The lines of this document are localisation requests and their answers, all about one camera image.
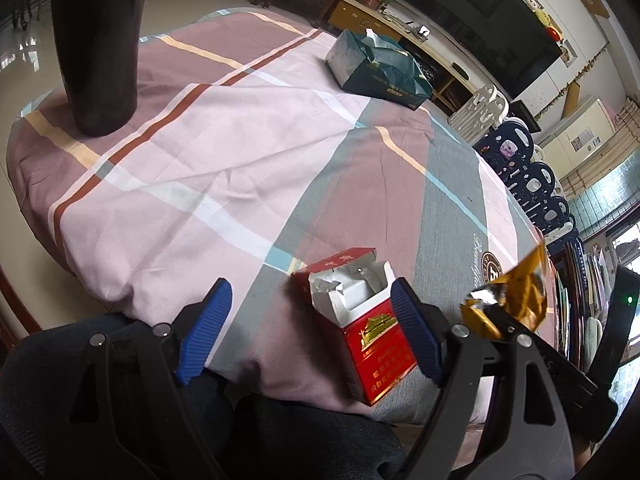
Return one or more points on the beige curtain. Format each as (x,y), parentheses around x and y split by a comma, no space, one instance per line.
(610,160)

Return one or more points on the black monitor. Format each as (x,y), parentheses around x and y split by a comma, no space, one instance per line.
(525,115)

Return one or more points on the black tumbler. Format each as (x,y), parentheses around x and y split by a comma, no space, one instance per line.
(97,60)

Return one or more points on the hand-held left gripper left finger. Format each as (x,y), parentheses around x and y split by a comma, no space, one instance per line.
(205,332)

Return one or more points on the navy play fence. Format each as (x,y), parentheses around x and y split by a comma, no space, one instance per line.
(530,185)

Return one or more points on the stack of books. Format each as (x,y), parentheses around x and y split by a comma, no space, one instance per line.
(585,280)

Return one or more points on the white play fence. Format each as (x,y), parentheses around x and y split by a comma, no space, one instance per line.
(480,110)

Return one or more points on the plaid tablecloth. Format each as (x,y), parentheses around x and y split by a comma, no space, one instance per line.
(240,160)

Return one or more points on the wooden tv cabinet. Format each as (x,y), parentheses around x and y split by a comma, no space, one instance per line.
(360,15)

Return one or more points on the ivy garland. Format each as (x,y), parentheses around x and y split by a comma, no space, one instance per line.
(580,75)

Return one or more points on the red cigarette box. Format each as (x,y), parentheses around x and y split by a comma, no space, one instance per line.
(370,355)

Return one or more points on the small desk clock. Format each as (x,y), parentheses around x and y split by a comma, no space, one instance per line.
(424,32)

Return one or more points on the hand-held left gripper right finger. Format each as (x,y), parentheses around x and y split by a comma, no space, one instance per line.
(417,332)

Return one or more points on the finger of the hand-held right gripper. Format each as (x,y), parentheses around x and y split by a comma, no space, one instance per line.
(575,380)

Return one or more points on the black television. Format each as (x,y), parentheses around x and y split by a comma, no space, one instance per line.
(465,15)

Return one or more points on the standing air conditioner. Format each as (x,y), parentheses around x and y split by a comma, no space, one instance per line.
(585,135)

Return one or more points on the row of plush toys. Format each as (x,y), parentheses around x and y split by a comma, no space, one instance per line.
(537,0)

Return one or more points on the grey green cushion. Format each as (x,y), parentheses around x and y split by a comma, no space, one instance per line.
(595,340)

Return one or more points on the yellow snack bag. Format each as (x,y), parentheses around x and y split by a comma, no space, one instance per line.
(525,290)

